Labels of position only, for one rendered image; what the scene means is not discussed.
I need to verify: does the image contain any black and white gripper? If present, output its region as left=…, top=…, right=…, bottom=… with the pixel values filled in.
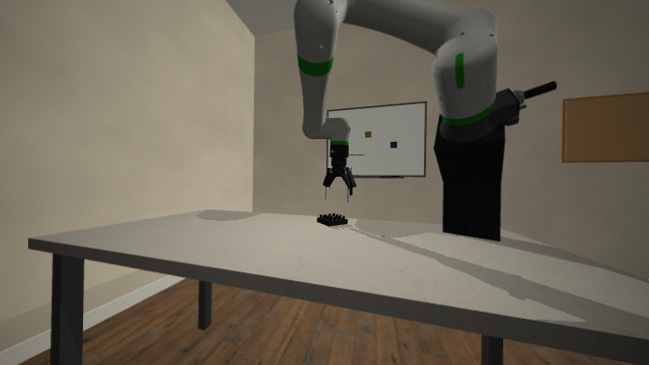
left=323, top=157, right=356, bottom=203

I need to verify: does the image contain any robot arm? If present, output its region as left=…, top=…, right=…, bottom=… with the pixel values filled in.
left=294, top=0, right=557, bottom=158

